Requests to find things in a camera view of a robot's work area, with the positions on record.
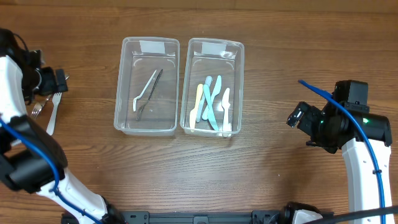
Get white plastic fork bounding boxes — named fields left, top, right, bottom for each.
left=46, top=93, right=62, bottom=136
left=132, top=70, right=157, bottom=112

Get dark handled metal fork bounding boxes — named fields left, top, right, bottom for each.
left=136, top=69, right=163, bottom=121

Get white plastic knife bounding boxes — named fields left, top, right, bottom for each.
left=221, top=88, right=231, bottom=138
left=202, top=75, right=222, bottom=120

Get teal plastic knife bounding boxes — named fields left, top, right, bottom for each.
left=203, top=84, right=218, bottom=131

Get light blue plastic knife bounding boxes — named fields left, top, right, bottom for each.
left=196, top=76, right=213, bottom=123

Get cream yellow plastic knife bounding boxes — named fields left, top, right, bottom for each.
left=189, top=83, right=203, bottom=132

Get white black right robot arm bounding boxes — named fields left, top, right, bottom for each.
left=280, top=80, right=397, bottom=223

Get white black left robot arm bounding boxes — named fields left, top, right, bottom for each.
left=1, top=29, right=126, bottom=223

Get left clear plastic container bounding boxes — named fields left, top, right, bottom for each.
left=113, top=37, right=180, bottom=136

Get clear plastic container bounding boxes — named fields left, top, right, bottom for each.
left=180, top=38, right=245, bottom=138
left=113, top=37, right=180, bottom=136

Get right clear plastic container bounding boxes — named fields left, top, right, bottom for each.
left=180, top=38, right=245, bottom=138

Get black thick cable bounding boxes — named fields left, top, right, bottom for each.
left=310, top=205, right=398, bottom=224

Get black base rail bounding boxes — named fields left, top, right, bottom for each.
left=122, top=210, right=293, bottom=224

